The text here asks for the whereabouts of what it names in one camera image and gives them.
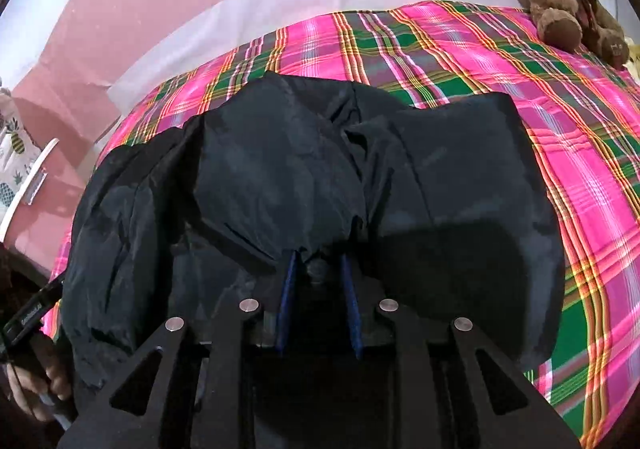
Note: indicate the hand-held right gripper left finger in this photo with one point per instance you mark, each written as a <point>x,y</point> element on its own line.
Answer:
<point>287,299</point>

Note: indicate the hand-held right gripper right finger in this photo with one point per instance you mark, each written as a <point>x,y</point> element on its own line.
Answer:
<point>350,299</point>

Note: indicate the black puffer jacket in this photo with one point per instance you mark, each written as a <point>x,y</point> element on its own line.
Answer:
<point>280,169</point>

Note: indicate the person's left hand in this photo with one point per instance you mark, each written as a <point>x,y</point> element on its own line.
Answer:
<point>42,374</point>

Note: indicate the pineapple print pillow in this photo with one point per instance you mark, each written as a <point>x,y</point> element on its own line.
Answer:
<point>15,149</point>

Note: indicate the pink green plaid bed sheet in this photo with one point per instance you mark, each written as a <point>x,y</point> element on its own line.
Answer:
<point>500,54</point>

